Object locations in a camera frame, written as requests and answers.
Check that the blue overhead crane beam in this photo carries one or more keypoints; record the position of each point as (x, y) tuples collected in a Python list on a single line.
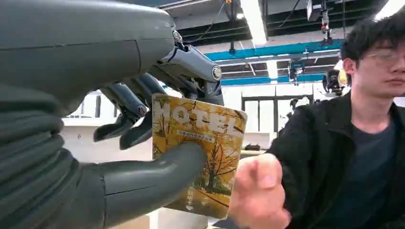
[(275, 50)]

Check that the yellow autumn tree card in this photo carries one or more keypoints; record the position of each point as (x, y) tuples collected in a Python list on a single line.
[(221, 132)]

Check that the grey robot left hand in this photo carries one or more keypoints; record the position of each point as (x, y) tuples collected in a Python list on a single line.
[(79, 57)]

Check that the hanging ceiling camera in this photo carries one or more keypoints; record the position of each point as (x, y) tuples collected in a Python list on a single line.
[(322, 19)]

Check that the person's hand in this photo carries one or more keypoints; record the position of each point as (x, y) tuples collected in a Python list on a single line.
[(258, 192)]

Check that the black device on stand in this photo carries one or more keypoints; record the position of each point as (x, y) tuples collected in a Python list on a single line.
[(332, 82)]

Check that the long ceiling light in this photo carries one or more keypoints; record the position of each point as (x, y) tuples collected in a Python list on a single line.
[(254, 19)]

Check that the ribbed grey left arm sleeve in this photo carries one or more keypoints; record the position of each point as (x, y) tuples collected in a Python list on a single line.
[(28, 158)]

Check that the person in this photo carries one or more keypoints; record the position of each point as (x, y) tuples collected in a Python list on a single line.
[(348, 132)]

